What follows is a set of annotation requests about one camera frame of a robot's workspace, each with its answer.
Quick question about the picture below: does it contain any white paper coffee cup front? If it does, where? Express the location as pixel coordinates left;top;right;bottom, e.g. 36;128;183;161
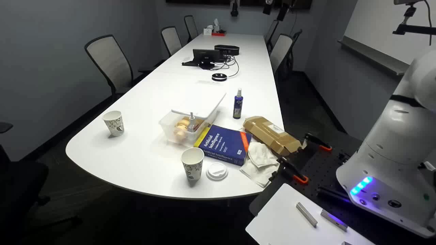
181;149;205;186

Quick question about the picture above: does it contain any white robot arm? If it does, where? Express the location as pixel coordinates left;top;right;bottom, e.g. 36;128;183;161
335;49;436;239

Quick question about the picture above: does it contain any white plastic cup lid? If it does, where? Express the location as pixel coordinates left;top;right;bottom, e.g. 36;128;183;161
206;168;229;181

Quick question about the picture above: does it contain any white paper cup left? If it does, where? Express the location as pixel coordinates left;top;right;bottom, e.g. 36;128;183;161
102;111;124;138

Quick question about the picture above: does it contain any blue hardcover book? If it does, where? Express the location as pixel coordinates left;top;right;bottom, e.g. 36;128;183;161
195;126;248;167

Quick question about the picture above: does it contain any blue spray bottle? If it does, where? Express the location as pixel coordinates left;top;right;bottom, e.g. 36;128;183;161
233;90;243;120

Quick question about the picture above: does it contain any orange marker pen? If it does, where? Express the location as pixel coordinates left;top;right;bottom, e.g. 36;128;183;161
240;132;249;153

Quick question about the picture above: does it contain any clear plastic food container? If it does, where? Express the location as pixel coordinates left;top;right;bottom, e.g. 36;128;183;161
160;93;226;146

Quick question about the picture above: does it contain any black round coaster disc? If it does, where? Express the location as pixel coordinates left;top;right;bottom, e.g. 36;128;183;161
211;73;228;82

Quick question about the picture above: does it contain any white crumpled cloth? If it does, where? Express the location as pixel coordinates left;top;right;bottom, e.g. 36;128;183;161
240;142;279;188

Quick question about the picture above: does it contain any black conference phone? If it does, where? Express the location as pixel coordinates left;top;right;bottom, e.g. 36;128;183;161
184;49;224;70

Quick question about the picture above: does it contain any black speaker box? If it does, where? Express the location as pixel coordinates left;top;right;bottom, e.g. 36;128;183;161
214;45;240;56

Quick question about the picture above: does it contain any black orange clamp near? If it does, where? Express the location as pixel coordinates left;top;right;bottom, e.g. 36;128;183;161
278;158;309;186

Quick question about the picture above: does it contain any black orange clamp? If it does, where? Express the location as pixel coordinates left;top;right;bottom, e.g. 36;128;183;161
304;134;333;153
278;158;309;186

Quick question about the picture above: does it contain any red tray with bottles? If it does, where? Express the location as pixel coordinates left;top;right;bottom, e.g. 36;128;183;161
203;20;226;37

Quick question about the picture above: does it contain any white mesh chair mid-left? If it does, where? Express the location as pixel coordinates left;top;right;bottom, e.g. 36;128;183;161
161;26;181;55

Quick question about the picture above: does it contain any white mesh chair right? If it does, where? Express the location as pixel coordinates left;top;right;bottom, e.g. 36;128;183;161
270;30;301;73

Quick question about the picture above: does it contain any white mesh chair far-left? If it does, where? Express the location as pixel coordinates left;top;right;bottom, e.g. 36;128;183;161
184;15;199;40

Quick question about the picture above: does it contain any black orange clamp far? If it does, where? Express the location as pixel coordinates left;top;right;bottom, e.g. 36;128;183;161
304;134;333;153

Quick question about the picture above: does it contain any white board with markers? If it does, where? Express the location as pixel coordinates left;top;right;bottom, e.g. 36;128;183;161
245;184;373;245

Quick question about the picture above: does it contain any grey marker left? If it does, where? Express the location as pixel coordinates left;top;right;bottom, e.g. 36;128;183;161
296;203;318;229

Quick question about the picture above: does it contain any grey marker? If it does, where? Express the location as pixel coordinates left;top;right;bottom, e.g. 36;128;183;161
296;203;318;229
320;210;348;232

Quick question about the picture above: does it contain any white mesh chair near-left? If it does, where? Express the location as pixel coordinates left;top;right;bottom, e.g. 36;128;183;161
85;34;134;96

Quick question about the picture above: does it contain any grey marker right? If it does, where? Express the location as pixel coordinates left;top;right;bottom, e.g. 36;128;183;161
320;210;348;232

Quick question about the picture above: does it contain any black office chair foreground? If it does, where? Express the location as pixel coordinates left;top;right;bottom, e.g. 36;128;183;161
0;145;83;245

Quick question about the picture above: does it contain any white cable on table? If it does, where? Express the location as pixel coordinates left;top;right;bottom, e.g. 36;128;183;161
213;55;241;79

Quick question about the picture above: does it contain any whiteboard tray on wall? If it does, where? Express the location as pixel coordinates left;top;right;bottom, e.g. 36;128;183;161
339;37;409;79

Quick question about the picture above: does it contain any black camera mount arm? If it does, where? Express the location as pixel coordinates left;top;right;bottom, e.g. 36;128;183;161
394;0;436;36

